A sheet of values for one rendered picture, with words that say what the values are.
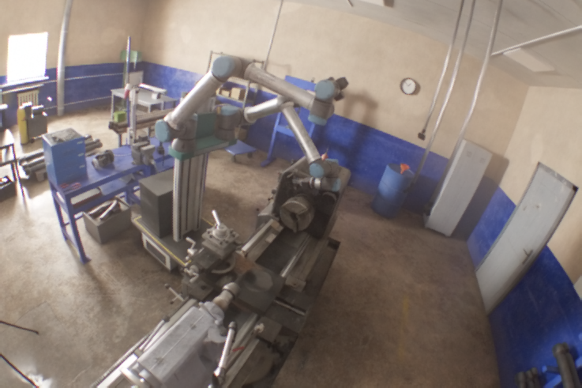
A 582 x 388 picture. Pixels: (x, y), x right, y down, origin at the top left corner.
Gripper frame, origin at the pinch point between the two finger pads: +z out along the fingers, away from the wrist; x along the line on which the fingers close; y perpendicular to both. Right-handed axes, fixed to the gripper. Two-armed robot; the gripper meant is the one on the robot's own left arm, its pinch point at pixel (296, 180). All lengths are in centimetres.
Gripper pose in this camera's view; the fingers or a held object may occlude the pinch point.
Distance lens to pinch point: 190.3
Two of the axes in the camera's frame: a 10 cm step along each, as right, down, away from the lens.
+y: -1.0, -9.6, -2.7
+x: -5.4, 2.8, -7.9
